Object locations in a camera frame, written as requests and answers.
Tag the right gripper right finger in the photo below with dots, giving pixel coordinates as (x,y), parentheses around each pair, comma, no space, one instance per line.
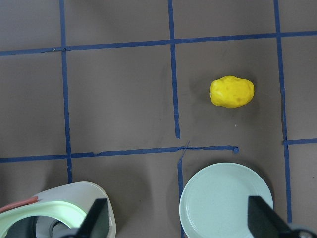
(263,222)

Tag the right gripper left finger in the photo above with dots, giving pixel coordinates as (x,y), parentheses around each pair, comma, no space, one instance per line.
(95,224)

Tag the white rice cooker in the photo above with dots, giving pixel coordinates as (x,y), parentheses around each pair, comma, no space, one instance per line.
(48,212)

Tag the green plate near potato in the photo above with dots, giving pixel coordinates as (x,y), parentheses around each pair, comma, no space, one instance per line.
(214,202)

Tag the yellow toy potato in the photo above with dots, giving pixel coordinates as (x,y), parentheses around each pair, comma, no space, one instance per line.
(231,92)

